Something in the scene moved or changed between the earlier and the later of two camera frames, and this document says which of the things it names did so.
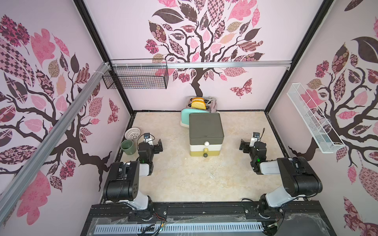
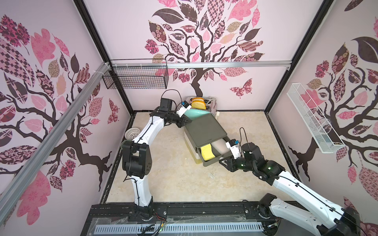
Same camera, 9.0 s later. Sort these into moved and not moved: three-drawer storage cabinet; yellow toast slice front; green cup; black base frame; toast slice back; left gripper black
Moved: three-drawer storage cabinet; left gripper black
Not moved: green cup; yellow toast slice front; toast slice back; black base frame
